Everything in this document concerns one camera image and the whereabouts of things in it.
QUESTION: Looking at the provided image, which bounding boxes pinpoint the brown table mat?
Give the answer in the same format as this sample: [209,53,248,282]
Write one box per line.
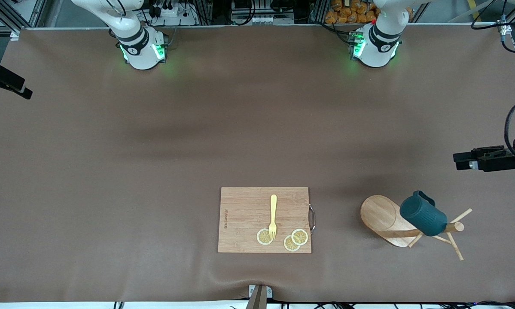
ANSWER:
[0,25,515,303]

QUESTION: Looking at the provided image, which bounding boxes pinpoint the wooden cutting board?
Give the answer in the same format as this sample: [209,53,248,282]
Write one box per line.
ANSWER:
[218,187,316,254]

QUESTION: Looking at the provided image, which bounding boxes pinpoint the dark teal ceramic cup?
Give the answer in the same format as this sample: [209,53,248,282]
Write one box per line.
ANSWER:
[399,190,448,237]

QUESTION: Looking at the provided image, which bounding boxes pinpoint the orange snack bags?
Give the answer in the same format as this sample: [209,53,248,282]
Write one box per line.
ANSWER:
[325,0,380,24]

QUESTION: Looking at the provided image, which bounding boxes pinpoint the wooden mug tree rack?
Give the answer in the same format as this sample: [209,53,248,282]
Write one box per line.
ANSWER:
[360,195,473,261]

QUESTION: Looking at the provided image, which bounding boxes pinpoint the table edge clamp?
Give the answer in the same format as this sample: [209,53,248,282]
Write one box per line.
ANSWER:
[247,285,273,309]

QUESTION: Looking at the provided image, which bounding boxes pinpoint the yellow plastic fork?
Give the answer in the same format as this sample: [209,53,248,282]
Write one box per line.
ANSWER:
[268,194,278,240]

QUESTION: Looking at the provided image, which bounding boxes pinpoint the white power strip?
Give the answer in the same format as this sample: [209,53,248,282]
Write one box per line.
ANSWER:
[148,3,198,25]

